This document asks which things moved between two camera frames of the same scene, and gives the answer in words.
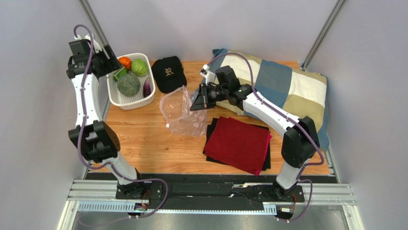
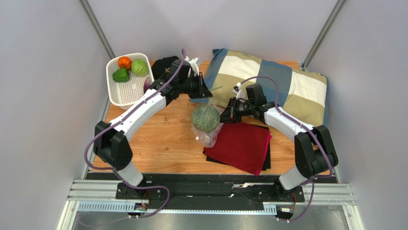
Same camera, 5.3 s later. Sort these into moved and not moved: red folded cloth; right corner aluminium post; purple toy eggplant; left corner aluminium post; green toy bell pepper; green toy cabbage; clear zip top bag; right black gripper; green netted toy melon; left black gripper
Moved: right black gripper; left black gripper; clear zip top bag; green netted toy melon
Not moved: right corner aluminium post; red folded cloth; left corner aluminium post; green toy cabbage; purple toy eggplant; green toy bell pepper
